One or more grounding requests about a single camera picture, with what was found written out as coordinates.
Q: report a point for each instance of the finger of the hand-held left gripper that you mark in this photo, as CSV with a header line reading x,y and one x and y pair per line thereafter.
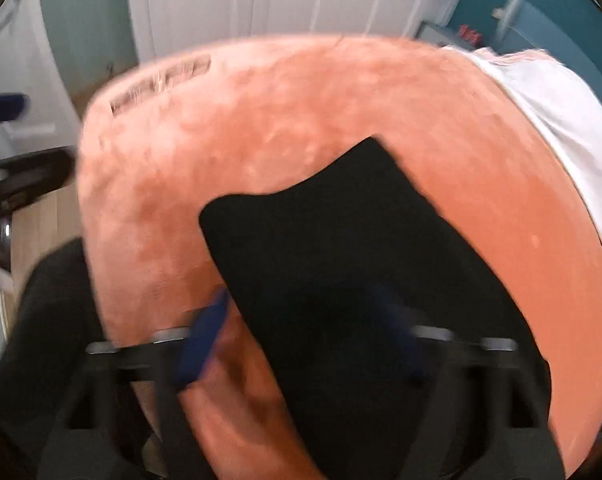
x,y
28,177
3,108

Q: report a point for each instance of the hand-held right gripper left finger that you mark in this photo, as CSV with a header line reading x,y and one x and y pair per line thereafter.
x,y
203,340

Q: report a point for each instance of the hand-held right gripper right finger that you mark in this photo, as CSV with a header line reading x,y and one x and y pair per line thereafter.
x,y
398,332

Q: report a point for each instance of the black pants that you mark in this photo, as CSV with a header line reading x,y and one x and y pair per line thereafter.
x,y
341,240

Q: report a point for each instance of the white door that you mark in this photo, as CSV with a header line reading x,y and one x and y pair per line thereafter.
x,y
26,50

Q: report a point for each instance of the orange plush blanket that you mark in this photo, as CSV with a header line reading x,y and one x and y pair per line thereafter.
x,y
281,125

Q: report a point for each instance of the white wardrobe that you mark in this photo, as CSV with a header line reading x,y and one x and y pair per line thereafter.
x,y
281,0

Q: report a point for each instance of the blue nightstand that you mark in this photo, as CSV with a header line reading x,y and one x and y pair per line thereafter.
x,y
433,34

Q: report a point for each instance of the red box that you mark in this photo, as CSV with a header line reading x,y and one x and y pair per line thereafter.
x,y
469,34

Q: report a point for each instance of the blue bed headboard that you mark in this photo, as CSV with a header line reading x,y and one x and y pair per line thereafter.
x,y
546,35

